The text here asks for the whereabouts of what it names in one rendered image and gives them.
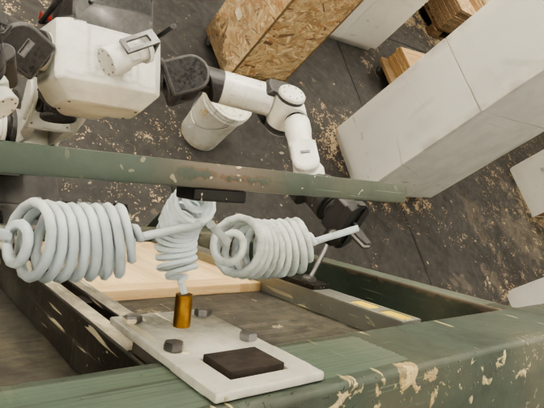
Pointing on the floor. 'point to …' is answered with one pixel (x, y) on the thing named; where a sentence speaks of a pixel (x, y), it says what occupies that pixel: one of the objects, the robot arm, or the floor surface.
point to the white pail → (210, 123)
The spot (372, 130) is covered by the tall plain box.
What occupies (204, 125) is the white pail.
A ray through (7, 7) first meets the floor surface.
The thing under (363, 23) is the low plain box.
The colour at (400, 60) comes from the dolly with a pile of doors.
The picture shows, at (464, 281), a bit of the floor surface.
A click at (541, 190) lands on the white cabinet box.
